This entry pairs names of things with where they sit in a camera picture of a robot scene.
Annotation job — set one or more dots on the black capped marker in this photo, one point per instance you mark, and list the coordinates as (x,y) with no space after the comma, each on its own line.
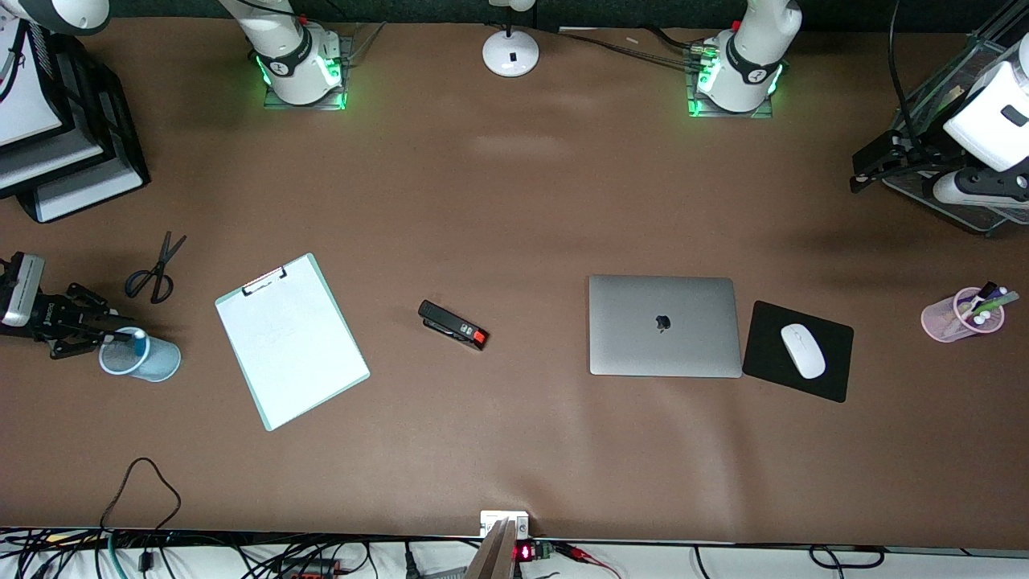
(985,291)

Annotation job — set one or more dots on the red digit display board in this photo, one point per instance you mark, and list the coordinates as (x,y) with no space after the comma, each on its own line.
(526,552)

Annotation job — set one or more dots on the green marker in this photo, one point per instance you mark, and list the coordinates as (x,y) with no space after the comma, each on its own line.
(1001,301)

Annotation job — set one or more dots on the black orange power strip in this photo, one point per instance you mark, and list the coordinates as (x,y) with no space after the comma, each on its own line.
(309,569)

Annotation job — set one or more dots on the black stapler with red tip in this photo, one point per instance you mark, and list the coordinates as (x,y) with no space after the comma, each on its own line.
(450,323)

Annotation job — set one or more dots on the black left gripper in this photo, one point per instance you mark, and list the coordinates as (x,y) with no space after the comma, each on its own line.
(919,154)

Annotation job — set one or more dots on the white paper sheet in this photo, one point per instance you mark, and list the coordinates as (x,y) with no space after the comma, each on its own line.
(297,346)

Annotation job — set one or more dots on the mint green clipboard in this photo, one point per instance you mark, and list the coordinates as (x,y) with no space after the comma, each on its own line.
(277,422)

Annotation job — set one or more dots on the grey camera post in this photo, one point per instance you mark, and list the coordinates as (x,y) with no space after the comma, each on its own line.
(490,556)

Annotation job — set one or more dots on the white round lamp base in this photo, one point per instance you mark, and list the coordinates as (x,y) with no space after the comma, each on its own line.
(510,52)

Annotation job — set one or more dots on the white metal bracket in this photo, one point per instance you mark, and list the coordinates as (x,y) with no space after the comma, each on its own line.
(505,519)

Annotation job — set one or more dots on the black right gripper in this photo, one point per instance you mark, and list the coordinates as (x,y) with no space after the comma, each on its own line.
(53,316)

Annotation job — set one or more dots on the black scissors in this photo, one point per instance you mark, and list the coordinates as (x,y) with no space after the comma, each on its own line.
(161,265)

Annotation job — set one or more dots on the black mouse pad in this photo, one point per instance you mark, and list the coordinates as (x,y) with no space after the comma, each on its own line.
(764,362)

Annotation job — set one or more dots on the blue marker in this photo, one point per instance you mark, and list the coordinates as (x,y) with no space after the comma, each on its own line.
(141,346)

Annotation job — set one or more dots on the black stacked letter tray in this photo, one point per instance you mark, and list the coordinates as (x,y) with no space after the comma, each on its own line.
(112,129)

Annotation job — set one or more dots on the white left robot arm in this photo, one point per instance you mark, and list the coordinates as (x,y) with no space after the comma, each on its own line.
(752,64)

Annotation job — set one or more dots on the white computer mouse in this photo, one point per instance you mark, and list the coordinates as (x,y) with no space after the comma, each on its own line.
(804,351)

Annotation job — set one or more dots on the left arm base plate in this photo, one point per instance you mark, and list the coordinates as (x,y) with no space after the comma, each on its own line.
(727,115)

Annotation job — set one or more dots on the light blue mesh cup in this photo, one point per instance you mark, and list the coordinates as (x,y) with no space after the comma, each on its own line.
(161,362)

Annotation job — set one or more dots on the silver laptop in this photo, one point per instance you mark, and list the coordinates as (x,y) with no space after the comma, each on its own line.
(663,326)

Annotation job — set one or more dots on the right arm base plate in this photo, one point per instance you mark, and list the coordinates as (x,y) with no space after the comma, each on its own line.
(277,105)

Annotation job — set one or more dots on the white paper stack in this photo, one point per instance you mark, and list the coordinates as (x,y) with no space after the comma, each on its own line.
(24,104)

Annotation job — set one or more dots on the pink translucent pen cup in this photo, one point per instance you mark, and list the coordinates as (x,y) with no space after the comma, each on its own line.
(940,322)

